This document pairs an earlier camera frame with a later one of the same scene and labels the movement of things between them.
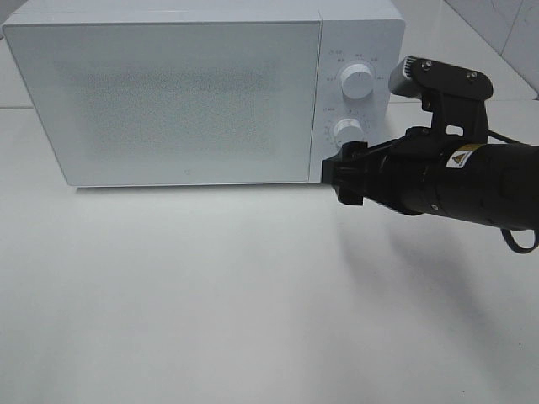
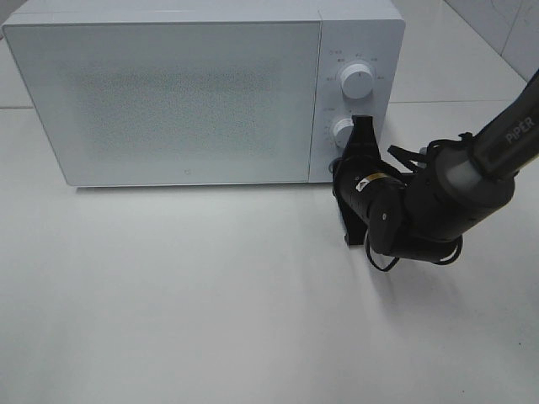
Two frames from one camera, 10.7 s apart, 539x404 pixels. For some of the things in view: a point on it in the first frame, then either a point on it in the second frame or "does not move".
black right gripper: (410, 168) -> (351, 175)
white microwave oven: (207, 93) does not move
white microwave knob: (348, 130) does not move
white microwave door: (174, 103) does not move
